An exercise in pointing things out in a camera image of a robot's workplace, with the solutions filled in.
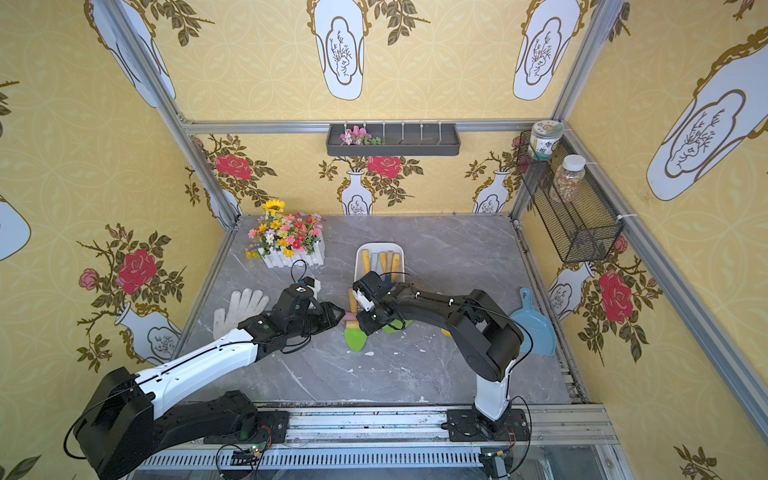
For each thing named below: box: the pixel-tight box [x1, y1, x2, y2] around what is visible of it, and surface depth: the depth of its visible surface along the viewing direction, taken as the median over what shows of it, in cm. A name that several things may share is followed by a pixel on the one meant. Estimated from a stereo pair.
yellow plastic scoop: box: [391, 253, 401, 283], surface depth 105 cm
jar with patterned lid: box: [528, 120, 565, 161], surface depth 87 cm
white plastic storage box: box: [354, 242, 405, 283], surface depth 105 cm
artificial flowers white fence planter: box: [245, 199, 326, 269], surface depth 99 cm
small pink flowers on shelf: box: [339, 125, 383, 146], surface depth 89 cm
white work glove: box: [213, 288, 270, 340], surface depth 97 cm
